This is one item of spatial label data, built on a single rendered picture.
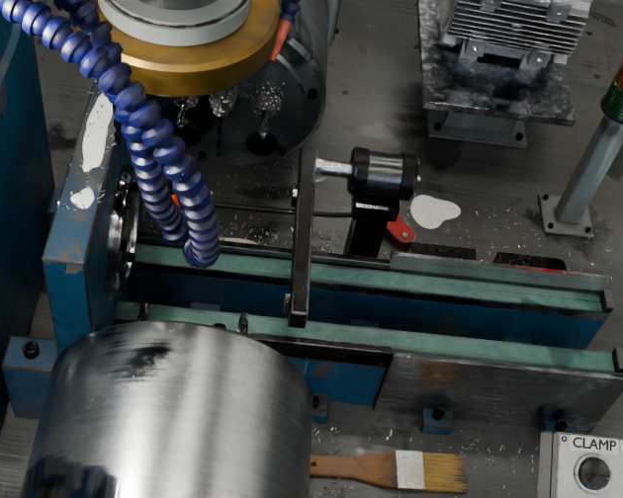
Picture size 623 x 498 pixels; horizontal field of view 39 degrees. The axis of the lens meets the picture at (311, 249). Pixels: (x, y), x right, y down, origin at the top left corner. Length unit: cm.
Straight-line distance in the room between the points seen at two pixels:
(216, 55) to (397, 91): 86
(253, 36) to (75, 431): 36
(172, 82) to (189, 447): 29
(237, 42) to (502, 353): 54
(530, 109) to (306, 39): 46
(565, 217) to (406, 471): 52
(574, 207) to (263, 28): 77
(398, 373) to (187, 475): 44
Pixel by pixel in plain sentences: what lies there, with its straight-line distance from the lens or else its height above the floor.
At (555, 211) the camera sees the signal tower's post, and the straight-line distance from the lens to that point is 145.
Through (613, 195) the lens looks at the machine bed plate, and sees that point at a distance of 154.
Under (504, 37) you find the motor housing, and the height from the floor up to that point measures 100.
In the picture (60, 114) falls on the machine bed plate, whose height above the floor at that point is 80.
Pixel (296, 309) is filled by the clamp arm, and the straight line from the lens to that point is 95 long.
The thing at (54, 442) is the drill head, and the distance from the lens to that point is 77.
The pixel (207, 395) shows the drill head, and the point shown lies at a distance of 74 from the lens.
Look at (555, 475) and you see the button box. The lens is 89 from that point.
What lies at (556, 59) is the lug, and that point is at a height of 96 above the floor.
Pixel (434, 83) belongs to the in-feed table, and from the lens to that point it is 142.
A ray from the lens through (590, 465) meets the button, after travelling 89.
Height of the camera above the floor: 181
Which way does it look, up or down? 51 degrees down
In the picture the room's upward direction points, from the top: 12 degrees clockwise
